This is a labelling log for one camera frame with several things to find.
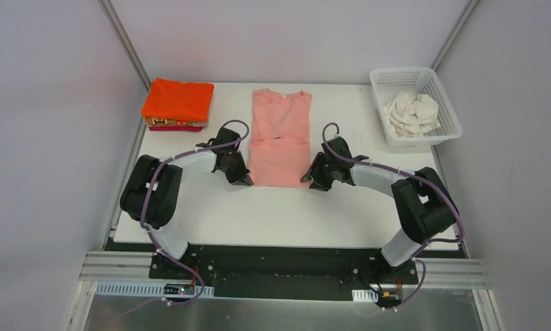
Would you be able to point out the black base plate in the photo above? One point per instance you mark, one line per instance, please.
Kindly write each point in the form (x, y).
(256, 272)

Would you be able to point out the white plastic basket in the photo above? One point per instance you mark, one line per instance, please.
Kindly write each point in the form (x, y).
(388, 83)

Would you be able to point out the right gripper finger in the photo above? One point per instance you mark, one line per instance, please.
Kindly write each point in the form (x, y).
(323, 186)
(316, 170)

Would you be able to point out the white crumpled t-shirt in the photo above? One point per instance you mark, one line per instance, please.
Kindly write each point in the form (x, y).
(412, 115)

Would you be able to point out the white cable duct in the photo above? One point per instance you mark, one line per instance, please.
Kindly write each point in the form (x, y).
(152, 289)
(366, 296)

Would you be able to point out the corner frame post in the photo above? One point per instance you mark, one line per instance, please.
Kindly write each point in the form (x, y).
(124, 39)
(453, 35)

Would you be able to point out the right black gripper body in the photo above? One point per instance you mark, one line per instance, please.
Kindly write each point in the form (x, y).
(321, 169)

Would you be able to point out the pink t-shirt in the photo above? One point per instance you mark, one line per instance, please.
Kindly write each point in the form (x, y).
(280, 141)

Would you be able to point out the right corner frame post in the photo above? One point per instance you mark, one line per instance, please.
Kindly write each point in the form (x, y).
(453, 35)

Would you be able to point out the left corner frame post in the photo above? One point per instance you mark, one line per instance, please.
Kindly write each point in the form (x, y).
(124, 39)

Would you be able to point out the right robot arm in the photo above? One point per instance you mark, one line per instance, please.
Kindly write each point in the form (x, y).
(423, 205)

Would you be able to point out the magenta folded t-shirt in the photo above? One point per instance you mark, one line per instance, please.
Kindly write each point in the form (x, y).
(175, 129)

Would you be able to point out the aluminium rail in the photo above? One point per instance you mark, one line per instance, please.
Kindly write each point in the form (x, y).
(469, 274)

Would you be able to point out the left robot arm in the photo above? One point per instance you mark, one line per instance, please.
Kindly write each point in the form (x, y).
(151, 193)

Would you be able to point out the right white cable duct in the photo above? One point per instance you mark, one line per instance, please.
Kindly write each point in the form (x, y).
(366, 296)

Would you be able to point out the left white cable duct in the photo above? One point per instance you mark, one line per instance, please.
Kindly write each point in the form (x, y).
(152, 289)

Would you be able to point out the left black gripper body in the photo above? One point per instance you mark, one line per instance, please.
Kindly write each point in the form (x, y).
(236, 168)

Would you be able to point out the orange folded t-shirt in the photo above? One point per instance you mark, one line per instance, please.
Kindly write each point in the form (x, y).
(175, 100)

